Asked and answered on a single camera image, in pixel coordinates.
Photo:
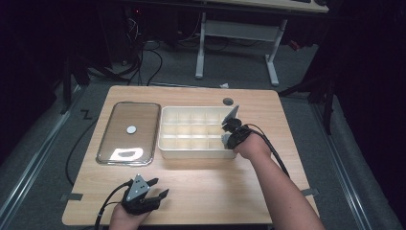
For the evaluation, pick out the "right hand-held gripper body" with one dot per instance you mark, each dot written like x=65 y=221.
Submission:
x=239 y=134

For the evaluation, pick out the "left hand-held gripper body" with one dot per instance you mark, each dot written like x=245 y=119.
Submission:
x=137 y=196

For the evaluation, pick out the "white divided storage box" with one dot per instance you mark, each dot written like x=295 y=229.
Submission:
x=191 y=132

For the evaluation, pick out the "person's right hand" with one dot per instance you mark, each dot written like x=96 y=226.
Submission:
x=253 y=147

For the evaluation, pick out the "person's left hand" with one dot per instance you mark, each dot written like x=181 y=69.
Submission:
x=127 y=220

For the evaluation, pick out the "white paper scrap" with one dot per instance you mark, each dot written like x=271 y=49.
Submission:
x=224 y=85

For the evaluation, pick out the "clear plastic lid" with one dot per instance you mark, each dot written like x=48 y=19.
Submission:
x=129 y=143

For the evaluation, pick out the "grey tape strip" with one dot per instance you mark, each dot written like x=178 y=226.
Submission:
x=311 y=191
x=72 y=197

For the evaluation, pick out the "black stand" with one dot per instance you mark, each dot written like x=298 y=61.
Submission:
x=319 y=92
x=75 y=75

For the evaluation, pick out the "desk with white legs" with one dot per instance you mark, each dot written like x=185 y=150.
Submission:
x=239 y=30

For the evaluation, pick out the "metal floor rail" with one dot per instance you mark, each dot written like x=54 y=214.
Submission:
x=32 y=161
x=343 y=166

